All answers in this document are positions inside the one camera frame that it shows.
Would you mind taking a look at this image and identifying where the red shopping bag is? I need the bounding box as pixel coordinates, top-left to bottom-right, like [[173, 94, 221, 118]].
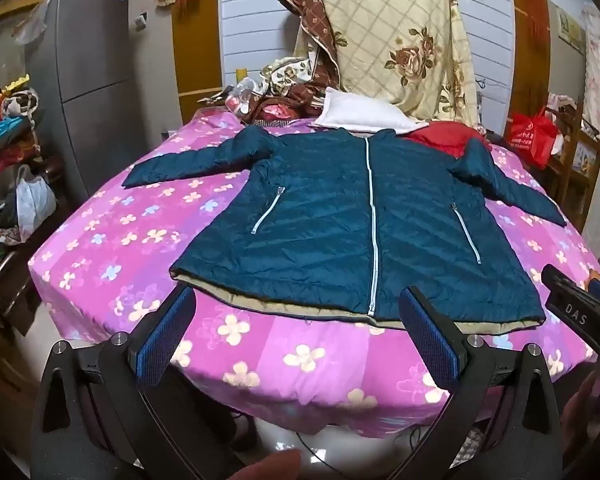
[[507, 107, 561, 171]]

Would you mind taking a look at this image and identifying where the teal quilted jacket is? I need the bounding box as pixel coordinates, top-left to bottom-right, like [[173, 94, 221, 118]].
[[122, 125, 568, 336]]

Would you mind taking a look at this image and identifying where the pile of colourful clothes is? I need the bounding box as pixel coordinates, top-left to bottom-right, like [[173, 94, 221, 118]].
[[0, 72, 46, 261]]

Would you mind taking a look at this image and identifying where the brown floral bed cover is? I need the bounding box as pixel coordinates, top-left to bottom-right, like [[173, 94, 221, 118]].
[[260, 0, 343, 123]]

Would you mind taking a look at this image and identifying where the pink floral bed sheet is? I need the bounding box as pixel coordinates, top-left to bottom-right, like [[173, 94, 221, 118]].
[[27, 110, 600, 441]]

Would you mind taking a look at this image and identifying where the red garment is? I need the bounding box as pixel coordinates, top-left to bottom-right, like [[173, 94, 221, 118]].
[[405, 121, 491, 158]]

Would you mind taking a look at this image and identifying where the white pillow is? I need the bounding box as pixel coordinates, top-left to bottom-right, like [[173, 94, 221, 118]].
[[312, 86, 428, 136]]

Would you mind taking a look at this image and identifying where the red plastic packet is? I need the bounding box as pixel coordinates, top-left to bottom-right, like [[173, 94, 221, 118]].
[[257, 100, 301, 123]]

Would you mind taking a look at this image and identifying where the cream floral quilt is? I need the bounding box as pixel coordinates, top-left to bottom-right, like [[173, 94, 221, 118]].
[[295, 0, 481, 128]]

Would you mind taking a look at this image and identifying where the clear plastic bottle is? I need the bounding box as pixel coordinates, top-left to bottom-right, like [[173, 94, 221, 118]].
[[225, 77, 261, 111]]

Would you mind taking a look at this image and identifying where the person's left hand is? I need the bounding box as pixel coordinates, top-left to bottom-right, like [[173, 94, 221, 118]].
[[227, 449, 303, 480]]

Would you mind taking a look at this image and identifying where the grey refrigerator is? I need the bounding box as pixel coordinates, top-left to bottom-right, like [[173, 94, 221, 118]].
[[25, 0, 181, 206]]

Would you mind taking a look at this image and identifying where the wooden chair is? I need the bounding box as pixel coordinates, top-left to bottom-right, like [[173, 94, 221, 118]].
[[547, 92, 600, 206]]

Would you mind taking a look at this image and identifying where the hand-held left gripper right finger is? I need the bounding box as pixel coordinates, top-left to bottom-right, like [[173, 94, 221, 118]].
[[390, 285, 563, 480]]

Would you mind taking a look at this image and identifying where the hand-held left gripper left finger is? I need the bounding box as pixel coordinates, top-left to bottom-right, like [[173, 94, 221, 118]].
[[30, 285, 201, 480]]

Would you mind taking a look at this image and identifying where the white plastic bag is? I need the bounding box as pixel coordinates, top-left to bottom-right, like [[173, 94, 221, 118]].
[[15, 165, 58, 241]]

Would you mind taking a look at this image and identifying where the framed wall picture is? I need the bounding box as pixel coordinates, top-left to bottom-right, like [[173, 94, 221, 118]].
[[555, 6, 587, 53]]

